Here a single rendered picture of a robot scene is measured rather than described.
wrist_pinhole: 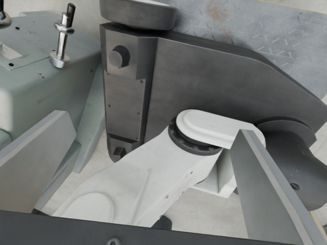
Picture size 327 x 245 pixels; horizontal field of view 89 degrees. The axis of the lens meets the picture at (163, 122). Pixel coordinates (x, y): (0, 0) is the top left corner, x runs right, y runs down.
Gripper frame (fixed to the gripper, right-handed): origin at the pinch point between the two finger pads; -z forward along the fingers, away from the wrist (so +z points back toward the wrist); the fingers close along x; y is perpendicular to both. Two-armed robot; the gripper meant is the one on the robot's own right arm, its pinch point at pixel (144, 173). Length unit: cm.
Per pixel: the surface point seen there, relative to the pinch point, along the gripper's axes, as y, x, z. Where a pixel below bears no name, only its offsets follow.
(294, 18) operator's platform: -3, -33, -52
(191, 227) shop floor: 230, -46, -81
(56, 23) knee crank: 4, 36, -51
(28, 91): 21, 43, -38
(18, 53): 13, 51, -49
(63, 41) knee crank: 9, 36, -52
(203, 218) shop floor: 201, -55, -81
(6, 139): 34, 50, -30
